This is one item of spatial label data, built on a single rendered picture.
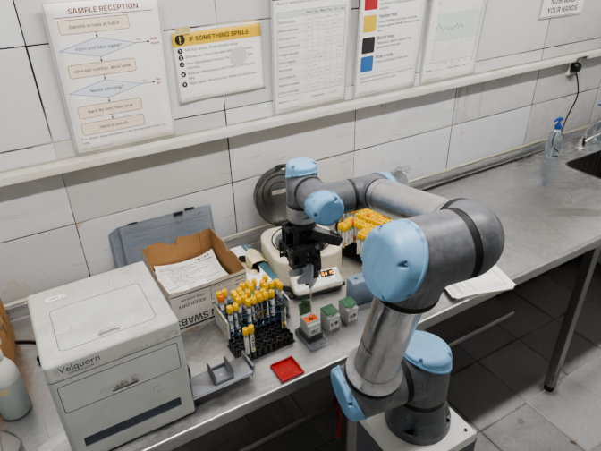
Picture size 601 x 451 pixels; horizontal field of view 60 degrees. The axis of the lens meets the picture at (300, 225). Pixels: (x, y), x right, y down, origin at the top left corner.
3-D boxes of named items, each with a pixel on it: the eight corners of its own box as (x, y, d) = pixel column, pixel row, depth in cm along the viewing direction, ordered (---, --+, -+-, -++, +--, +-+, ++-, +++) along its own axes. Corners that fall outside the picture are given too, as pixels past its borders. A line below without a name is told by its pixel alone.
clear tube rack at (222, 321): (229, 342, 149) (226, 323, 145) (215, 322, 156) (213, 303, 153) (291, 317, 158) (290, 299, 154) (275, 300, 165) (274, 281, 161)
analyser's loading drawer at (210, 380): (180, 410, 126) (176, 395, 123) (171, 392, 131) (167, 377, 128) (255, 376, 135) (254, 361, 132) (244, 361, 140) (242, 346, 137)
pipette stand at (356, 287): (354, 312, 159) (355, 286, 154) (343, 300, 164) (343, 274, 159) (382, 303, 162) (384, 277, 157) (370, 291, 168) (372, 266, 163)
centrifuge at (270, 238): (285, 304, 163) (283, 273, 157) (257, 256, 187) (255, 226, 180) (354, 286, 170) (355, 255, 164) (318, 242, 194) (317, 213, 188)
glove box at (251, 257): (251, 306, 162) (249, 282, 158) (221, 268, 180) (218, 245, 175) (285, 293, 168) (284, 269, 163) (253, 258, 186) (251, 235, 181)
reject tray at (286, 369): (282, 383, 135) (282, 381, 135) (269, 367, 140) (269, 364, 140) (304, 373, 138) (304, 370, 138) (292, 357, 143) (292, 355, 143)
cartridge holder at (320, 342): (310, 352, 145) (310, 342, 143) (294, 333, 152) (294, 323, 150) (326, 344, 147) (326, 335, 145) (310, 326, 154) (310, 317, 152)
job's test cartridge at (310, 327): (308, 342, 146) (308, 325, 143) (300, 332, 150) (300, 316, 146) (320, 336, 148) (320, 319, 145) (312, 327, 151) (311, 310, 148)
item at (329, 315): (328, 334, 151) (328, 316, 147) (319, 325, 154) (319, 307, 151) (340, 329, 153) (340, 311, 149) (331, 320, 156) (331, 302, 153)
